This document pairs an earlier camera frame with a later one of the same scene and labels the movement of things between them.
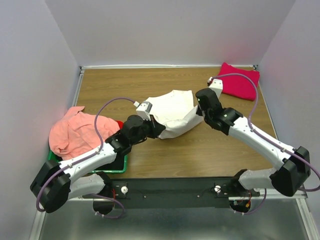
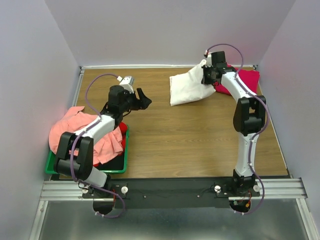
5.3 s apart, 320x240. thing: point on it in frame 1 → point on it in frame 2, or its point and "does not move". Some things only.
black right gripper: x=198 y=111 → x=204 y=80
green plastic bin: x=119 y=166 does not move
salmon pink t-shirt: x=74 y=135 does not move
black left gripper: x=156 y=128 → x=142 y=104
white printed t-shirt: x=175 y=110 → x=187 y=86
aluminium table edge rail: x=82 y=69 does not move
